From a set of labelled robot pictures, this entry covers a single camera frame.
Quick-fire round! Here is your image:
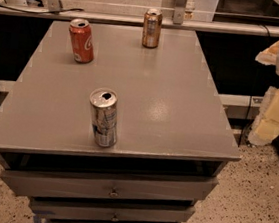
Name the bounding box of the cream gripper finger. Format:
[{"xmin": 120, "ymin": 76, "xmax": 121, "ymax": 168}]
[
  {"xmin": 248, "ymin": 86, "xmax": 279, "ymax": 146},
  {"xmin": 255, "ymin": 40, "xmax": 279, "ymax": 66}
]

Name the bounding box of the gold orange soda can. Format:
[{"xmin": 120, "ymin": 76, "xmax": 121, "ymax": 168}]
[{"xmin": 142, "ymin": 8, "xmax": 163, "ymax": 49}]

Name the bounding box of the silver energy drink can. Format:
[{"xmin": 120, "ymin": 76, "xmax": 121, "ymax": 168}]
[{"xmin": 89, "ymin": 87, "xmax": 118, "ymax": 148}]

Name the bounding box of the red cola can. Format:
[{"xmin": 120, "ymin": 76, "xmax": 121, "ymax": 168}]
[{"xmin": 69, "ymin": 18, "xmax": 94, "ymax": 63}]

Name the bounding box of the grey drawer cabinet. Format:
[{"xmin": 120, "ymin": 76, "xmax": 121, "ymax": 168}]
[{"xmin": 0, "ymin": 22, "xmax": 239, "ymax": 223}]

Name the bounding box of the metal frame post centre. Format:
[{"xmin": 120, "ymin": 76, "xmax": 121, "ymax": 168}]
[{"xmin": 173, "ymin": 0, "xmax": 187, "ymax": 25}]

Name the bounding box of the black cable on ledge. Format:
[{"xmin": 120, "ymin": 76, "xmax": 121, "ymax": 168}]
[{"xmin": 0, "ymin": 0, "xmax": 85, "ymax": 20}]

